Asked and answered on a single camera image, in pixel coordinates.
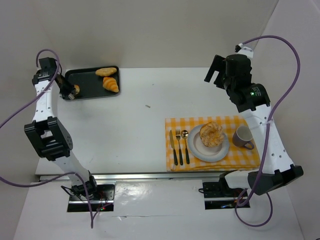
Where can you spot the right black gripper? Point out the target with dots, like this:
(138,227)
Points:
(219,69)

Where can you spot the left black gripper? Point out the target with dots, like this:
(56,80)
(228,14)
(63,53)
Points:
(66,88)

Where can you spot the small ring bread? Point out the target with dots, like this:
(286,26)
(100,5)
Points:
(76,89)

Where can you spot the sugared round bread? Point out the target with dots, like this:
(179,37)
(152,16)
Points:
(211,134)

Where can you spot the metal tongs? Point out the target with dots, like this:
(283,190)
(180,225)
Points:
(71,96)

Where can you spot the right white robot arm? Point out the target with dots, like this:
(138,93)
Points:
(252,102)

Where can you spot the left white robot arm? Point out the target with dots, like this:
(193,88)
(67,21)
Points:
(49,137)

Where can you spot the oval bread roll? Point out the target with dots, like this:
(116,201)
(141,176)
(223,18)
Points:
(106,71)

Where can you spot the black baking tray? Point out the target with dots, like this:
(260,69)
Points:
(91,85)

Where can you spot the striped croissant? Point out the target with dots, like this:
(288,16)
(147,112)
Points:
(110,84)

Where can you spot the white plate blue rim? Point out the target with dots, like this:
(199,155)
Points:
(204,153)

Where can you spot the yellow checkered cloth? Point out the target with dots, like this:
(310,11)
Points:
(236,158)

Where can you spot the black handled spoon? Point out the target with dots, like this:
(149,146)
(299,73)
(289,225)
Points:
(185,135)

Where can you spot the black handled fork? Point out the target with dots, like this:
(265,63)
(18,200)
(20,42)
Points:
(178,137)

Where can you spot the black handled knife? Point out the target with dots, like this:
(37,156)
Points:
(172,144)

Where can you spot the front aluminium rail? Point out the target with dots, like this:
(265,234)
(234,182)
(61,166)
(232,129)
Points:
(159,176)

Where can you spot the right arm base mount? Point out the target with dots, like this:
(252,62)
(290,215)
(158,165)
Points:
(218,195)

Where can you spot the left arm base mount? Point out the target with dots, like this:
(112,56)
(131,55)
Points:
(103,199)

